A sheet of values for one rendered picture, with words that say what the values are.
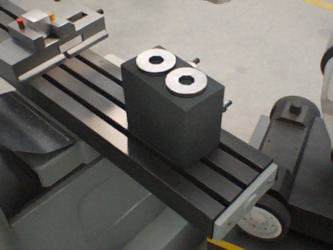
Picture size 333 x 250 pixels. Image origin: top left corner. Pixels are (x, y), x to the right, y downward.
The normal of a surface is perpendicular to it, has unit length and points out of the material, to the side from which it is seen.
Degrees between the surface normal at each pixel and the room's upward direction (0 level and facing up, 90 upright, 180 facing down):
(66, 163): 90
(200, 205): 0
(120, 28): 0
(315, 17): 0
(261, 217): 90
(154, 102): 90
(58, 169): 90
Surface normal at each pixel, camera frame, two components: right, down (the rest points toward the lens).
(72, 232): 0.73, 0.46
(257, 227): -0.42, 0.63
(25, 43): -0.65, 0.53
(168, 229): -0.01, -0.73
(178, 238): 0.67, 0.15
